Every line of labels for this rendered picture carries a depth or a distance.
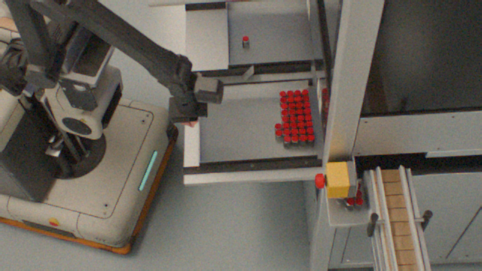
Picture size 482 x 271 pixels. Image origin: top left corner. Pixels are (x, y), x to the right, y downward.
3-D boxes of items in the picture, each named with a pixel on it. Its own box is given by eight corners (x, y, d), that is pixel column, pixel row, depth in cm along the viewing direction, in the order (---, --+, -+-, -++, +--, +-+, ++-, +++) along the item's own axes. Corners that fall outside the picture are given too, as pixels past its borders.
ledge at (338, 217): (373, 183, 175) (373, 180, 173) (379, 225, 168) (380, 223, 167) (323, 185, 175) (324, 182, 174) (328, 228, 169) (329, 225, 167)
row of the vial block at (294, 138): (293, 98, 188) (293, 89, 185) (298, 149, 179) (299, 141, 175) (285, 98, 189) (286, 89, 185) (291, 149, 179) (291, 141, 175)
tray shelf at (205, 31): (324, -5, 212) (324, -8, 210) (350, 177, 176) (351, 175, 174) (186, 4, 213) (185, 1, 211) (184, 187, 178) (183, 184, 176)
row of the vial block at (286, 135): (285, 98, 189) (285, 89, 185) (291, 149, 179) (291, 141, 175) (279, 98, 189) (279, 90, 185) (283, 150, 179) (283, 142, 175)
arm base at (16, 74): (9, 43, 163) (-13, 79, 157) (25, 35, 158) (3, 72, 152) (36, 62, 168) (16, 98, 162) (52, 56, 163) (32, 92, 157)
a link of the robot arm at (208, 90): (174, 53, 148) (166, 84, 145) (220, 58, 146) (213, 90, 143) (182, 77, 159) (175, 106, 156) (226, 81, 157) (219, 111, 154)
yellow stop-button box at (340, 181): (350, 172, 166) (353, 160, 160) (354, 197, 162) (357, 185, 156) (322, 174, 166) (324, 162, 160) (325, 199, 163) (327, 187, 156)
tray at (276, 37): (327, 2, 207) (327, -5, 204) (335, 64, 194) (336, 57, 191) (226, 9, 208) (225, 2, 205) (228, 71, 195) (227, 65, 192)
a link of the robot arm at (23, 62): (20, 50, 158) (14, 68, 156) (41, 41, 151) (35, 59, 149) (52, 66, 164) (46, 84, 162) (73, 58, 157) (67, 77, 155)
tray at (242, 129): (307, 86, 191) (308, 80, 188) (317, 160, 177) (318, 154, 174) (199, 94, 191) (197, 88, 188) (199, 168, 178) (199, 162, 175)
